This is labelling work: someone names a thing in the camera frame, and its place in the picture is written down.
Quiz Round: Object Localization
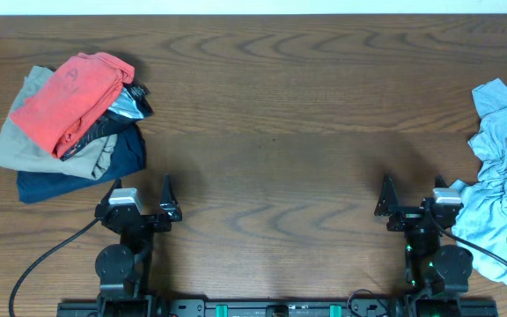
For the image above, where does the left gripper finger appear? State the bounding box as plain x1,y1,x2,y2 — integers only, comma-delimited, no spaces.
159,173,180,216
101,179,122,204

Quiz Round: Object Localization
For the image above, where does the light blue t-shirt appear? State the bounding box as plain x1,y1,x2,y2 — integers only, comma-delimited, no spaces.
452,78,507,261

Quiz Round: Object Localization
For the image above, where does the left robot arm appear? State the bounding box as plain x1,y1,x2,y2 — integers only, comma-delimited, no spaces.
94,174,182,317

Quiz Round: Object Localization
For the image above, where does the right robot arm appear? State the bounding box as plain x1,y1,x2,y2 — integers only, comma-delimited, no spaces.
374,174,473,316

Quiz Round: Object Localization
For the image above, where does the folded navy blue garment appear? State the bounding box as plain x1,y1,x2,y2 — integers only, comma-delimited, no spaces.
17,124,146,203

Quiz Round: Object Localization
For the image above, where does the folded black printed garment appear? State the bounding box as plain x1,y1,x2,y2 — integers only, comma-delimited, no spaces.
60,84,153,161

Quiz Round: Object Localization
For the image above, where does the folded red-orange shirt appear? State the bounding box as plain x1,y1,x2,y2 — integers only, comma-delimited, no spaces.
10,52,135,159

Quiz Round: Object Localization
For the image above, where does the folded beige shirt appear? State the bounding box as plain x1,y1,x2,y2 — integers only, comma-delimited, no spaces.
0,65,119,181

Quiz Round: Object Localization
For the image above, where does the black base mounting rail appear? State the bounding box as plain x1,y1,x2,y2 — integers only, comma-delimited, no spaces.
56,297,499,317

